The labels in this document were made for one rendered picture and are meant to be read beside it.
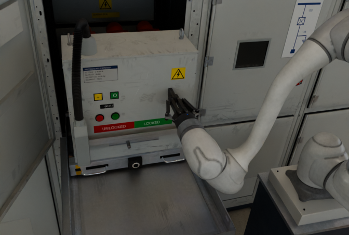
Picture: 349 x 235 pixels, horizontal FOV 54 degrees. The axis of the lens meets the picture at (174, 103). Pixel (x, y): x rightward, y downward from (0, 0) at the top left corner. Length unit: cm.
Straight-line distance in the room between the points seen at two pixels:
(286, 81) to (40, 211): 150
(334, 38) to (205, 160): 51
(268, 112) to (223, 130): 85
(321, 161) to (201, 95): 64
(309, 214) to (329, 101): 86
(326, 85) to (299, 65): 105
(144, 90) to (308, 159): 73
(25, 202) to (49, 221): 21
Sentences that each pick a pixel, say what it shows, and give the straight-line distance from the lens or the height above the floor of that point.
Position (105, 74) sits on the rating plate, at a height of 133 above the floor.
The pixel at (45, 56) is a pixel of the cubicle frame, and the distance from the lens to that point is 151.
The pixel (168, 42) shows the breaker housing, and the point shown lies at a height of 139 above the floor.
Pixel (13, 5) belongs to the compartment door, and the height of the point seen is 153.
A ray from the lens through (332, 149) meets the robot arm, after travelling 148.
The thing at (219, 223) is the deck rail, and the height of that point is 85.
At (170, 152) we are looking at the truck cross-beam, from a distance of 152.
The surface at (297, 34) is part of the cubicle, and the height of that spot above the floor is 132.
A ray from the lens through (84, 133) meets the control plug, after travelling 124.
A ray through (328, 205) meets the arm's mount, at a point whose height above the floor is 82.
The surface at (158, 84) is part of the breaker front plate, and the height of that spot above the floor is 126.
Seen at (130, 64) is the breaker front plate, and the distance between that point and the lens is 124.
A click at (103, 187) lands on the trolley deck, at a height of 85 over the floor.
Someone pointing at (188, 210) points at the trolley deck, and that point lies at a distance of 140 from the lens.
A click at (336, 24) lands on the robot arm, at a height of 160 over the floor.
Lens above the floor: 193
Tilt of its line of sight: 34 degrees down
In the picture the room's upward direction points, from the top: 5 degrees clockwise
